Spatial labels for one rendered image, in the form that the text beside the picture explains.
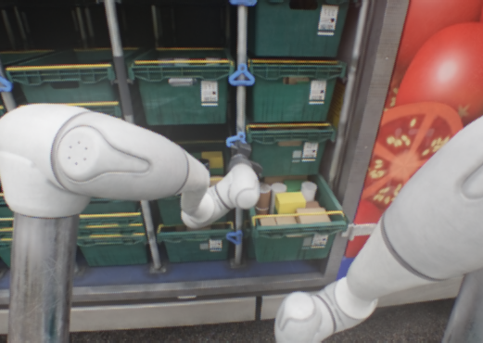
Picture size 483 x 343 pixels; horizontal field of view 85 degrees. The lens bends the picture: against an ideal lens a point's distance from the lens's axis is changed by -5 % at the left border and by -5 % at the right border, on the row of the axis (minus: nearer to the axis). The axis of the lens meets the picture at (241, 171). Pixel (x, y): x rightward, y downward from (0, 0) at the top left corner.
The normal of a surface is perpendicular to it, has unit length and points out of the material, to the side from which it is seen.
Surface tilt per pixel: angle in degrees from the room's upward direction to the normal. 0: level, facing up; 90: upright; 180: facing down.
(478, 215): 88
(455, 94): 90
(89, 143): 60
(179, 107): 96
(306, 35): 94
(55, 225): 80
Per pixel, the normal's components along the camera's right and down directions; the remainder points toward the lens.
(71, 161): -0.15, -0.07
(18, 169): -0.32, 0.16
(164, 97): 0.10, 0.59
